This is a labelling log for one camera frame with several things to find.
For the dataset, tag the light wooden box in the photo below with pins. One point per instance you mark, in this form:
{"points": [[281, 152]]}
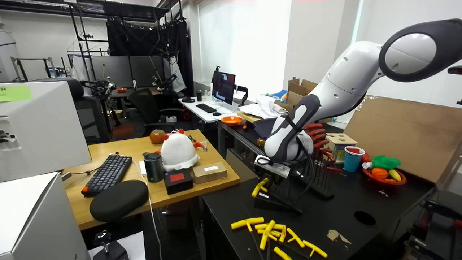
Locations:
{"points": [[342, 139]]}

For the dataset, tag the black equipment frame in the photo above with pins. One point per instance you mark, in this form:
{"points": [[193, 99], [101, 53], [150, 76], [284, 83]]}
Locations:
{"points": [[437, 226]]}

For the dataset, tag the black keyboard orange trim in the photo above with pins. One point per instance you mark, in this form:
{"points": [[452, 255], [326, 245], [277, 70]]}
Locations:
{"points": [[108, 174]]}

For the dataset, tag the black cylinder speaker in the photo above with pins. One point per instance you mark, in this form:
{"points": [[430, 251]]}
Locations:
{"points": [[153, 168]]}

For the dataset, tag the grey partition panel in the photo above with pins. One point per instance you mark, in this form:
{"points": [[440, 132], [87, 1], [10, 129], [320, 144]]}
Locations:
{"points": [[115, 70]]}

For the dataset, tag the small black keyboard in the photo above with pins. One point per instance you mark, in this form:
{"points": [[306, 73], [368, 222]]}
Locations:
{"points": [[206, 109]]}

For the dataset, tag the black box red label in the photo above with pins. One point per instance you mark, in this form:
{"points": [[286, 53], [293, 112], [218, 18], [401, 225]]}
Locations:
{"points": [[177, 186]]}

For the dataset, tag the black screwdriver stand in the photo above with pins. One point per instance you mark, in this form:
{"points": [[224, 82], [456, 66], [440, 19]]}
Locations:
{"points": [[322, 188]]}

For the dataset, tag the black office chair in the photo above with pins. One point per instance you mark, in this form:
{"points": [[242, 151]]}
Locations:
{"points": [[149, 103], [88, 116]]}

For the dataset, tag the tall white box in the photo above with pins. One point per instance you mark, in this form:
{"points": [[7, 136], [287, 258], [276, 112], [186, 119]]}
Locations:
{"points": [[48, 131]]}

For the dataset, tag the green toy vegetable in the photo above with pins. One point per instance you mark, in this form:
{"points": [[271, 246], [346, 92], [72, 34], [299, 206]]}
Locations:
{"points": [[384, 161]]}

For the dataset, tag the tan flat box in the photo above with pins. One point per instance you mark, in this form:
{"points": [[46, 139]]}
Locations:
{"points": [[209, 173]]}

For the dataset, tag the black perforated holder panel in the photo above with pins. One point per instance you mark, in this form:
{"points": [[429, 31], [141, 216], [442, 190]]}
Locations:
{"points": [[279, 204]]}

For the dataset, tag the white paper stack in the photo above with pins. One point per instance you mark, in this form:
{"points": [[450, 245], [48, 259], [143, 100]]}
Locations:
{"points": [[261, 109]]}

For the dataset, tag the grey metal table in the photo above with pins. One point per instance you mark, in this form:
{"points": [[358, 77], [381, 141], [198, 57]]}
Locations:
{"points": [[240, 145]]}

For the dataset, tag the wooden desk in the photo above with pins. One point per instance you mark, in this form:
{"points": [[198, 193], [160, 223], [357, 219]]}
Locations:
{"points": [[130, 147]]}

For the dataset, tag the orange ball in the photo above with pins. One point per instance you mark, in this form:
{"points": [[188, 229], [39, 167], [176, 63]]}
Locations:
{"points": [[157, 138]]}

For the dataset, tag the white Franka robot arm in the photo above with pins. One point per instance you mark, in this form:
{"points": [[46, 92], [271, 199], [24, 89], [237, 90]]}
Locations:
{"points": [[346, 82]]}

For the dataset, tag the orange toy fruit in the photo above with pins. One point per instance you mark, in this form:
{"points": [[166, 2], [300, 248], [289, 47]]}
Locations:
{"points": [[378, 174]]}

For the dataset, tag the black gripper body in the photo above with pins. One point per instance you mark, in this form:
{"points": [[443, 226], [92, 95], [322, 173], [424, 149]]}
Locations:
{"points": [[280, 181]]}

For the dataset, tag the yellow toy fruit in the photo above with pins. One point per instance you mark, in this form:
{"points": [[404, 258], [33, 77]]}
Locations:
{"points": [[395, 175]]}

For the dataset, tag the orange toy bowl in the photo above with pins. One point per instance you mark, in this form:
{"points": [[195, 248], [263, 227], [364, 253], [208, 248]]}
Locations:
{"points": [[384, 184]]}

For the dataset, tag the black curtain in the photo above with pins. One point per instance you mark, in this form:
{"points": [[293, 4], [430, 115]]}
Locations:
{"points": [[144, 38]]}

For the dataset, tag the black computer monitor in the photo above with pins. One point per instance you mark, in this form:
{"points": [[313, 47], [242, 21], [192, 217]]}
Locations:
{"points": [[224, 87]]}

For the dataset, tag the large cardboard sheet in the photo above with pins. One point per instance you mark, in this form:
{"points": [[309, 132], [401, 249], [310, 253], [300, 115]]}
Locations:
{"points": [[408, 135]]}

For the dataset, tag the green sticky note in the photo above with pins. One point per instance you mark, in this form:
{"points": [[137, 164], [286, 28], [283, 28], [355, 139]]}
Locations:
{"points": [[14, 95]]}

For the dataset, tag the black round cushion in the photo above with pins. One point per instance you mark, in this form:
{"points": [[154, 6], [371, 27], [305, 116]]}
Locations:
{"points": [[117, 200]]}

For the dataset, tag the black knob stand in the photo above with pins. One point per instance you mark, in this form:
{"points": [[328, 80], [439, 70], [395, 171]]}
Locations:
{"points": [[110, 252]]}

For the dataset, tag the tan wood chip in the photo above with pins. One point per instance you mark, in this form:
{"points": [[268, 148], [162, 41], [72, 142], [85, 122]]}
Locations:
{"points": [[333, 235]]}

